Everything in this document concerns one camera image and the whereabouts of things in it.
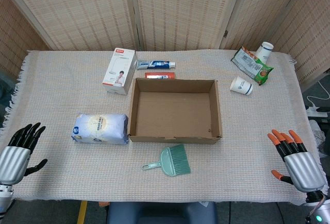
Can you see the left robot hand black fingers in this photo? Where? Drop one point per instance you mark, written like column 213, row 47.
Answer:
column 14, row 158

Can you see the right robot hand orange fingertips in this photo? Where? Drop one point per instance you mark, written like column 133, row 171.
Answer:
column 301, row 168

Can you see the blue white tissue pack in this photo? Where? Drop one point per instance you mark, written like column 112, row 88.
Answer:
column 100, row 129

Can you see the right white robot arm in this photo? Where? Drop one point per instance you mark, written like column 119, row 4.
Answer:
column 318, row 207

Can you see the white lamp box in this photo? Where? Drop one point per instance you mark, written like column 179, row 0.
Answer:
column 119, row 71

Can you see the open cardboard box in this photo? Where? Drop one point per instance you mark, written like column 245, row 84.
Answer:
column 175, row 110

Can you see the orange red flat box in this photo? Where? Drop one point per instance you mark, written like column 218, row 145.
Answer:
column 159, row 75

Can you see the white power strip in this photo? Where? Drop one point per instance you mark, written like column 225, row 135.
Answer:
column 315, row 111

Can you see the beige woven tablecloth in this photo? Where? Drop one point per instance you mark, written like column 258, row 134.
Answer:
column 64, row 100

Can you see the white paper cup blue stripe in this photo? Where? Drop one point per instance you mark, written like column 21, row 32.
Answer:
column 241, row 85

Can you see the green snack bag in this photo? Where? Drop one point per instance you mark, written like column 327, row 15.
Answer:
column 251, row 65

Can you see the white paper cup blue print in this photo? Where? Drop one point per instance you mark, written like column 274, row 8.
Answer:
column 264, row 51

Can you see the green dustpan brush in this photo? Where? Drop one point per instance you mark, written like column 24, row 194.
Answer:
column 171, row 161

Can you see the dark blue chair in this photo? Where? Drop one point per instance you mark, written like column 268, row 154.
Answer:
column 161, row 213

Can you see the blue toothpaste tube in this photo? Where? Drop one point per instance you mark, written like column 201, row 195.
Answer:
column 156, row 64

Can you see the bamboo folding screen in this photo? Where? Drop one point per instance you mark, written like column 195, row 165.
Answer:
column 165, row 10

